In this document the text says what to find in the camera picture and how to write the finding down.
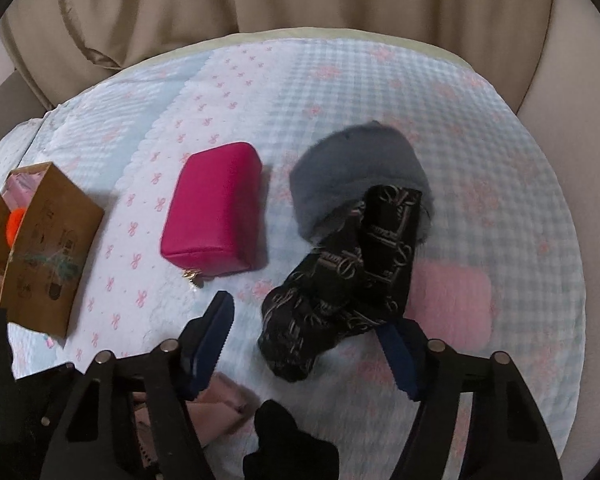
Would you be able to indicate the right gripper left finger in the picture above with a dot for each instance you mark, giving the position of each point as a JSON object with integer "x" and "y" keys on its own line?
{"x": 96, "y": 436}

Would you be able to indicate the pink fabric item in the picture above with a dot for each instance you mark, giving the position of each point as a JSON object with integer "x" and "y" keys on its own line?
{"x": 220, "y": 409}

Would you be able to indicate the light pink cloth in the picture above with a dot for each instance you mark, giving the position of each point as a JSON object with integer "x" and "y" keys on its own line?
{"x": 452, "y": 303}

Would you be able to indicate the black patterned sock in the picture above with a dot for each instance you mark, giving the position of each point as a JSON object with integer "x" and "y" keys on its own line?
{"x": 356, "y": 279}

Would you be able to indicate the orange pompom toy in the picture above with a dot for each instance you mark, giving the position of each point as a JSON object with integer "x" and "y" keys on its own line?
{"x": 13, "y": 224}

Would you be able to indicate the grey fleece cloth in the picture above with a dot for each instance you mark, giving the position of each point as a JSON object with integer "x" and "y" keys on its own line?
{"x": 333, "y": 176}

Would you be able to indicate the cardboard box with pink lining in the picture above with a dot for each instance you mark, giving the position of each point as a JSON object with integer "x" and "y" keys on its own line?
{"x": 40, "y": 274}

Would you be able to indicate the blue pink patterned bedspread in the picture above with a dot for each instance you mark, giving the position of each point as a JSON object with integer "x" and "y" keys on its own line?
{"x": 498, "y": 207}

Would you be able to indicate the beige curtain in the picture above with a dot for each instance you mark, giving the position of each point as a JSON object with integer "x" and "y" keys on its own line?
{"x": 62, "y": 47}

